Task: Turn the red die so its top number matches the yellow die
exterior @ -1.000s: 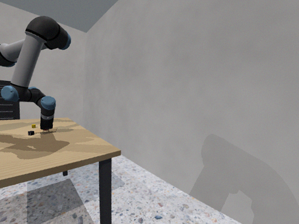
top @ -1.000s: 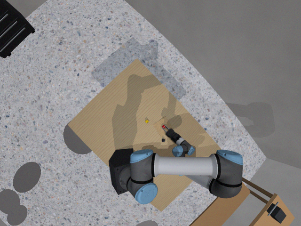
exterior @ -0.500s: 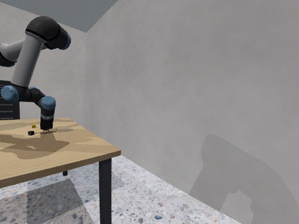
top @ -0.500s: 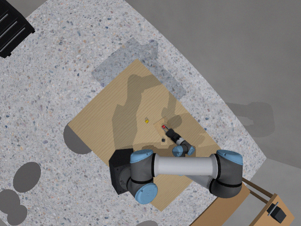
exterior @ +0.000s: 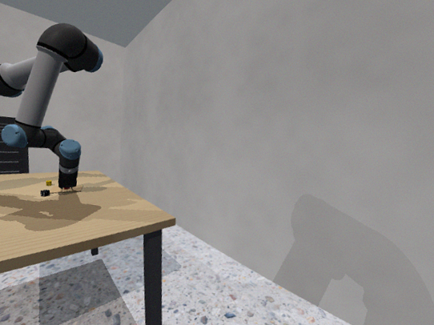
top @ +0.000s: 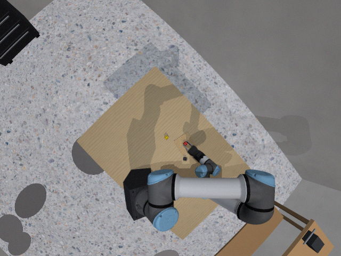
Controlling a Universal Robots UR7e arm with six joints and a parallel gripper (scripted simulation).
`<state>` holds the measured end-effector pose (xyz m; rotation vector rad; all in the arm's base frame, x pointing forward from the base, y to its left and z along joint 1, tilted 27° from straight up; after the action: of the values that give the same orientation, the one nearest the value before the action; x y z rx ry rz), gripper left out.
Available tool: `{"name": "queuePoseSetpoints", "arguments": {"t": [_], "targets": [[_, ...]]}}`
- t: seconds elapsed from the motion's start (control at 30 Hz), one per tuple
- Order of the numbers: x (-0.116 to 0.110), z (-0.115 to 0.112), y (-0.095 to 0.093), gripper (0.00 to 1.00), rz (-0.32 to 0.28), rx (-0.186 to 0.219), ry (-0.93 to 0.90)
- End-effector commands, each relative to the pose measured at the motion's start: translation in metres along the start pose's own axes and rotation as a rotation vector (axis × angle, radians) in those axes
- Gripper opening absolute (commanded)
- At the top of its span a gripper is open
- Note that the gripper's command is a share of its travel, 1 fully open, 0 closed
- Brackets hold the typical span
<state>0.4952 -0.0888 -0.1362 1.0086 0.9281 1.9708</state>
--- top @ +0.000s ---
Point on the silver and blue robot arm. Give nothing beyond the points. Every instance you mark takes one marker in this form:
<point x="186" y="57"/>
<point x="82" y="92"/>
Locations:
<point x="249" y="194"/>

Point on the tan square mat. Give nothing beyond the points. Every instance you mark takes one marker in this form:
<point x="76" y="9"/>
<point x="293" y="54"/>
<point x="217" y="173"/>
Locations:
<point x="179" y="142"/>

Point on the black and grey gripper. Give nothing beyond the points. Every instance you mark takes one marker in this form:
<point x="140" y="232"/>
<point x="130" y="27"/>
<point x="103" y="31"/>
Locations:
<point x="197" y="154"/>

